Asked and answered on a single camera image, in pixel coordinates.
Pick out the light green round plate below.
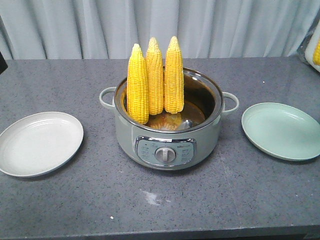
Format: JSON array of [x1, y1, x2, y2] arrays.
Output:
[[241, 102, 320, 162]]

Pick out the sage green electric cooking pot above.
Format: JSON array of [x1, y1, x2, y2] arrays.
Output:
[[99, 68, 240, 171]]

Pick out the yellow corn cob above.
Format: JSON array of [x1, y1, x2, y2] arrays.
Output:
[[145, 37, 164, 116], [164, 36, 185, 114], [126, 43, 149, 124]]

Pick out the white pleated curtain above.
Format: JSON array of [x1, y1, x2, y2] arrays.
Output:
[[0, 0, 320, 60]]

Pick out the beige round plate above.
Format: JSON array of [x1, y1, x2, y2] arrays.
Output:
[[0, 111, 84, 178]]

